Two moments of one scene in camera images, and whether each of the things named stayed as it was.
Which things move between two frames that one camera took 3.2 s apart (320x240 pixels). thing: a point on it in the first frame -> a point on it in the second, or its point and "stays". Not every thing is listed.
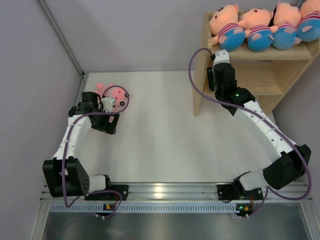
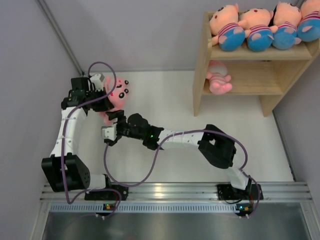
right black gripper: [210, 75] -> [121, 120]
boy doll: [308, 28] stays
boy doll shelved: [259, 34] stays
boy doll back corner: [286, 18] stays
